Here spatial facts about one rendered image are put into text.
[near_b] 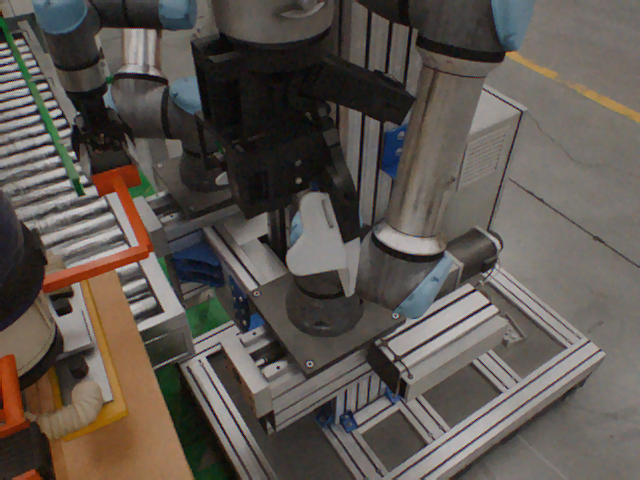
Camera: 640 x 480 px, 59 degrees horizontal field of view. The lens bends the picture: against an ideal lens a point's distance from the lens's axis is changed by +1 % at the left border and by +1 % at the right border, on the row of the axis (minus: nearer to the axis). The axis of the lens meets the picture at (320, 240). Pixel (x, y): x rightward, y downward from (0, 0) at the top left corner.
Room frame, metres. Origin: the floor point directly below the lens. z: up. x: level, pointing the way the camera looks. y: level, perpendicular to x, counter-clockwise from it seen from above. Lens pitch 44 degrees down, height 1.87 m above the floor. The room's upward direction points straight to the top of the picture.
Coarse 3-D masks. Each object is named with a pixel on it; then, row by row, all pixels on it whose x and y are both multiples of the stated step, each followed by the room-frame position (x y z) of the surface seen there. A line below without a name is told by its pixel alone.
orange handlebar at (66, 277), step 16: (128, 192) 0.83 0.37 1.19; (128, 208) 0.78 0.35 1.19; (144, 240) 0.69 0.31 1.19; (112, 256) 0.66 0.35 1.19; (128, 256) 0.66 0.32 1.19; (144, 256) 0.67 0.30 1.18; (64, 272) 0.62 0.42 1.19; (80, 272) 0.62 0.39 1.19; (96, 272) 0.63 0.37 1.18; (48, 288) 0.59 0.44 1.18; (0, 368) 0.44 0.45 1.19; (16, 368) 0.44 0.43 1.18; (16, 384) 0.42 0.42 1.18; (16, 400) 0.39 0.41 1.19; (16, 416) 0.37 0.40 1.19
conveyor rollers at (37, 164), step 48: (0, 48) 2.79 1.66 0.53; (0, 96) 2.29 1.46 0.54; (48, 96) 2.31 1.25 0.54; (0, 144) 1.94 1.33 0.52; (48, 144) 1.95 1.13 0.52; (48, 192) 1.61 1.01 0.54; (96, 192) 1.61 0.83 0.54; (48, 240) 1.36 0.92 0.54; (96, 240) 1.35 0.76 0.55; (144, 288) 1.15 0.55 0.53
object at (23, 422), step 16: (0, 432) 0.34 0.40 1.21; (16, 432) 0.34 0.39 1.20; (32, 432) 0.34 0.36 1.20; (0, 448) 0.32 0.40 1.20; (16, 448) 0.32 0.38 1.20; (32, 448) 0.32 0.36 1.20; (48, 448) 0.33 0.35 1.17; (0, 464) 0.30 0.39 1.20; (16, 464) 0.30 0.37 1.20; (32, 464) 0.30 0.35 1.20; (48, 464) 0.31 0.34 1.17
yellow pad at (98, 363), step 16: (80, 288) 0.69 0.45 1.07; (48, 304) 0.65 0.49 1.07; (64, 304) 0.63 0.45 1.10; (80, 304) 0.65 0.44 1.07; (96, 320) 0.61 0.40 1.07; (96, 336) 0.58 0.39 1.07; (80, 352) 0.54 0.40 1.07; (96, 352) 0.54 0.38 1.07; (64, 368) 0.51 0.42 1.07; (80, 368) 0.50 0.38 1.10; (96, 368) 0.51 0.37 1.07; (112, 368) 0.52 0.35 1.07; (64, 384) 0.48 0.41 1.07; (112, 384) 0.49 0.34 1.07; (64, 400) 0.45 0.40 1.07; (112, 400) 0.46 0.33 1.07; (112, 416) 0.43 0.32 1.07; (80, 432) 0.41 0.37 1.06
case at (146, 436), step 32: (96, 288) 0.80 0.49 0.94; (128, 320) 0.71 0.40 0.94; (128, 352) 0.63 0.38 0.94; (32, 384) 0.56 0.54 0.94; (128, 384) 0.56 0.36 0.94; (128, 416) 0.50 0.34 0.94; (160, 416) 0.50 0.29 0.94; (64, 448) 0.44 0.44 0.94; (96, 448) 0.44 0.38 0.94; (128, 448) 0.44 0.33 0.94; (160, 448) 0.44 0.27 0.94
